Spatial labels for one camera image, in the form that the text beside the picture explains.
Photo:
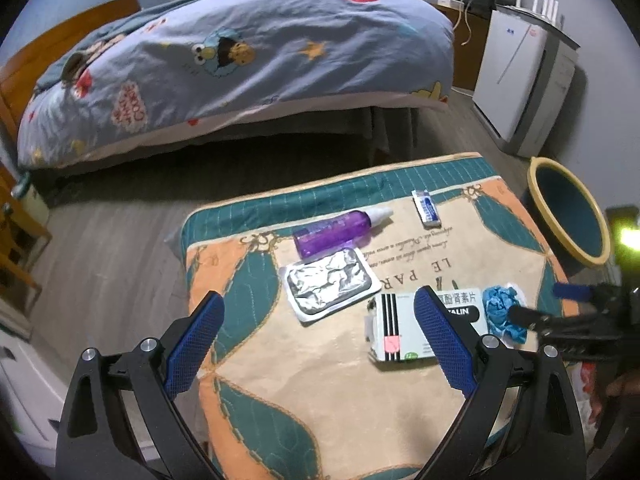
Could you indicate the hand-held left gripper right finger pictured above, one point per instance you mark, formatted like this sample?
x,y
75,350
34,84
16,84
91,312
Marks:
x,y
442,340

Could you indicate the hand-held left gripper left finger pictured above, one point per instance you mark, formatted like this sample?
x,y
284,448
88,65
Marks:
x,y
195,340

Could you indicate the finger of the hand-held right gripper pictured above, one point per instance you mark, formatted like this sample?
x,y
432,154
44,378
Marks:
x,y
525,314
570,291

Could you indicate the blue rubber glove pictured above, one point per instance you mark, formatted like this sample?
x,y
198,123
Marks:
x,y
497,305

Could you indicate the white striped medicine box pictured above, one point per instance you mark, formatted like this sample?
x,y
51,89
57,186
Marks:
x,y
395,320

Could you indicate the yellow rimmed teal bin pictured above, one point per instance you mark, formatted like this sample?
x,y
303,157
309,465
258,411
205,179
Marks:
x,y
565,210

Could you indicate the person's right hand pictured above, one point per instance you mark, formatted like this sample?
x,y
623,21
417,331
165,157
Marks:
x,y
624,387

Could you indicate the red white plastic bag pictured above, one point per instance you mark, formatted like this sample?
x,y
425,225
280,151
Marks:
x,y
585,395

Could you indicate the patterned quilted table cover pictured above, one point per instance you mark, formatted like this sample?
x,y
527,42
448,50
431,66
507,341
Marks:
x,y
310,385

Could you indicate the white foil sealed tray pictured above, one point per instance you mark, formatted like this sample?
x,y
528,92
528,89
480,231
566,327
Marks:
x,y
325,285

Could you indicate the small white blue packet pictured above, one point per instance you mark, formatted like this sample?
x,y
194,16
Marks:
x,y
427,210

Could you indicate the purple spray bottle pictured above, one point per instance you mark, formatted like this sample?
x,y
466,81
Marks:
x,y
330,232

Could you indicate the white plastic box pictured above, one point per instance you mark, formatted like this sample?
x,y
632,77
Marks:
x,y
25,385

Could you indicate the wooden chair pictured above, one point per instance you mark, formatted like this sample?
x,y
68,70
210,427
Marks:
x,y
20,240

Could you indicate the white air purifier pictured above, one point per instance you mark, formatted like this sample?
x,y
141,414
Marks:
x,y
510,75

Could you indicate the wooden cabinet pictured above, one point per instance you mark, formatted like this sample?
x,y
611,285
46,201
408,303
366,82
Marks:
x,y
472,55

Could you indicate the bed with cartoon duvet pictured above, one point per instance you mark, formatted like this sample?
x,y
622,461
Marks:
x,y
250,85

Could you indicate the white router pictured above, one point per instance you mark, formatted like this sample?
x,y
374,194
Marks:
x,y
536,5

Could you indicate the white power strip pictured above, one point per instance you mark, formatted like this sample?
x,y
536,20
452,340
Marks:
x,y
450,1

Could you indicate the wooden bed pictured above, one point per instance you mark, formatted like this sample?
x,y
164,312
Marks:
x,y
45,50

